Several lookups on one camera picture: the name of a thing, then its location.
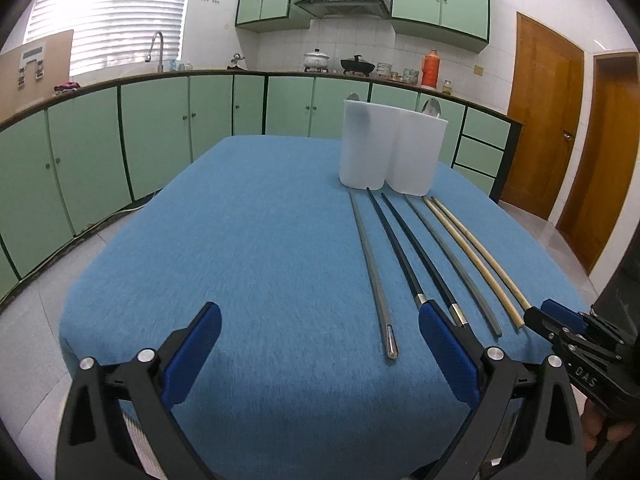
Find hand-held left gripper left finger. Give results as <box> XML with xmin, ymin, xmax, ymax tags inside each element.
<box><xmin>56</xmin><ymin>301</ymin><xmax>223</xmax><ymax>480</ymax></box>

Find black wok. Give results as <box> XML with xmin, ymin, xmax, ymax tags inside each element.
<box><xmin>340</xmin><ymin>55</ymin><xmax>376</xmax><ymax>77</ymax></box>

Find green base cabinets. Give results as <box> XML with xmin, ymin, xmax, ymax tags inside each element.
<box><xmin>0</xmin><ymin>71</ymin><xmax>523</xmax><ymax>306</ymax></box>

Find white two-compartment utensil holder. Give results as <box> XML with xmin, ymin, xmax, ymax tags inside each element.
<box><xmin>339</xmin><ymin>99</ymin><xmax>447</xmax><ymax>196</ymax></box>

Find chrome kitchen faucet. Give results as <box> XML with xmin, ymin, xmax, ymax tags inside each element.
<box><xmin>146</xmin><ymin>31</ymin><xmax>165</xmax><ymax>73</ymax></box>

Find white window blinds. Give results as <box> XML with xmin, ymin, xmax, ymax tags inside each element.
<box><xmin>24</xmin><ymin>0</ymin><xmax>196</xmax><ymax>77</ymax></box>

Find wooden door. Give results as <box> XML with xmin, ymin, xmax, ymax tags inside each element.
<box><xmin>556</xmin><ymin>50</ymin><xmax>640</xmax><ymax>276</ymax></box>
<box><xmin>500</xmin><ymin>11</ymin><xmax>586</xmax><ymax>221</ymax></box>

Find blue tablecloth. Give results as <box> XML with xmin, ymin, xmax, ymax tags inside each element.
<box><xmin>59</xmin><ymin>135</ymin><xmax>591</xmax><ymax>480</ymax></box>

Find grey metal chopstick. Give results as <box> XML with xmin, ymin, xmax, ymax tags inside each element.
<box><xmin>348</xmin><ymin>192</ymin><xmax>401</xmax><ymax>360</ymax></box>
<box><xmin>404</xmin><ymin>195</ymin><xmax>502</xmax><ymax>337</ymax></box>

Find green wall cabinets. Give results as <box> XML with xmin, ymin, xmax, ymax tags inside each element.
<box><xmin>235</xmin><ymin>0</ymin><xmax>491</xmax><ymax>43</ymax></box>

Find cardboard board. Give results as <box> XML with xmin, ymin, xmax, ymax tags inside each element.
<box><xmin>0</xmin><ymin>29</ymin><xmax>75</xmax><ymax>118</ymax></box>

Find black range hood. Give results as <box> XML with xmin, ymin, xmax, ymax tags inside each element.
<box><xmin>294</xmin><ymin>0</ymin><xmax>391</xmax><ymax>21</ymax></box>

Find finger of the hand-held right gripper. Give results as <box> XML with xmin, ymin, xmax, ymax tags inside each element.
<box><xmin>523</xmin><ymin>307</ymin><xmax>577</xmax><ymax>349</ymax></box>
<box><xmin>541</xmin><ymin>298</ymin><xmax>601</xmax><ymax>329</ymax></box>

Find dark blue chopstick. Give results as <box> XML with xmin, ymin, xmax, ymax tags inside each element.
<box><xmin>366</xmin><ymin>187</ymin><xmax>429</xmax><ymax>309</ymax></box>
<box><xmin>381</xmin><ymin>192</ymin><xmax>468</xmax><ymax>328</ymax></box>

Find bamboo chopstick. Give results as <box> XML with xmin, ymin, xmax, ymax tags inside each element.
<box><xmin>431</xmin><ymin>197</ymin><xmax>533</xmax><ymax>312</ymax></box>
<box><xmin>422</xmin><ymin>197</ymin><xmax>525</xmax><ymax>333</ymax></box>

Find person's right hand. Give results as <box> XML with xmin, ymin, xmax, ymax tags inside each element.
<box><xmin>585</xmin><ymin>400</ymin><xmax>639</xmax><ymax>458</ymax></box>

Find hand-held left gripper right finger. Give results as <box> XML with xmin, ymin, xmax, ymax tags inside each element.
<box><xmin>418</xmin><ymin>300</ymin><xmax>587</xmax><ymax>480</ymax></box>

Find white cooking pot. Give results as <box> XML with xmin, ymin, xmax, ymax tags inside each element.
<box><xmin>303</xmin><ymin>49</ymin><xmax>331</xmax><ymax>73</ymax></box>

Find orange thermos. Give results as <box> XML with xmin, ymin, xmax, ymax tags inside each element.
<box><xmin>421</xmin><ymin>49</ymin><xmax>442</xmax><ymax>87</ymax></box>

